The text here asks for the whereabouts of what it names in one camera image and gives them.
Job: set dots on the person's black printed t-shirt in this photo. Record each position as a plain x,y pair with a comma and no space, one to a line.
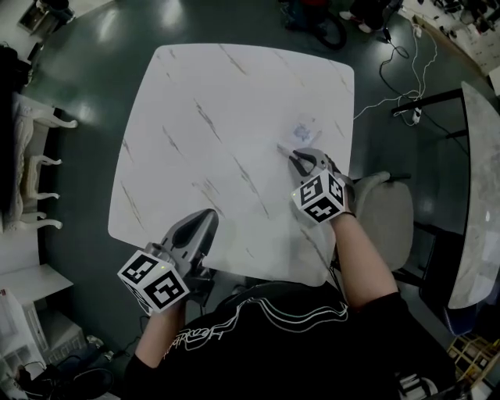
293,363

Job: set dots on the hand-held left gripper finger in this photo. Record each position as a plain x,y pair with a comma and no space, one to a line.
211,238
172,230

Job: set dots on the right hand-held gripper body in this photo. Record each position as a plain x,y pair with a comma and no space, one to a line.
316,195

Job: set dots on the white cabinet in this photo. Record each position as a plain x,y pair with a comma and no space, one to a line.
23,281

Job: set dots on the cream dressing table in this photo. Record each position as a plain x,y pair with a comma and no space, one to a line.
23,129

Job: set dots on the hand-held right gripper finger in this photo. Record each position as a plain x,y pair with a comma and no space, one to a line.
297,170
317,156

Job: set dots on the white small packet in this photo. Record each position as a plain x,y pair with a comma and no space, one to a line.
302,131

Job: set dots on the person's right forearm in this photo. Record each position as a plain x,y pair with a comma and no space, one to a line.
363,265

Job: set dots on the grey stone long table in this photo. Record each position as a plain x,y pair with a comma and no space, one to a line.
480,195

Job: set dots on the white power strip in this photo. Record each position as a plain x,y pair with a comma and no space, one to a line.
417,114

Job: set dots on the white shelf unit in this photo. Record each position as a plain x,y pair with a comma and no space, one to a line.
468,39

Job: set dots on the white marble square table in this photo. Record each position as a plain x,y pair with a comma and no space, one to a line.
176,97

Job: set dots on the light grey upholstered chair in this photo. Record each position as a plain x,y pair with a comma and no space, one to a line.
386,218

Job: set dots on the cream stool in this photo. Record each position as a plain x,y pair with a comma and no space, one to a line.
33,176

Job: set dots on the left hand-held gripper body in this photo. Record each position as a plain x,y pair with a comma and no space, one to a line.
164,291

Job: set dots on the person's left forearm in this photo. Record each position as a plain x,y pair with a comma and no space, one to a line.
160,336

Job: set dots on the wooden frame crate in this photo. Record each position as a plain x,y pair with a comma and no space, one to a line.
468,343

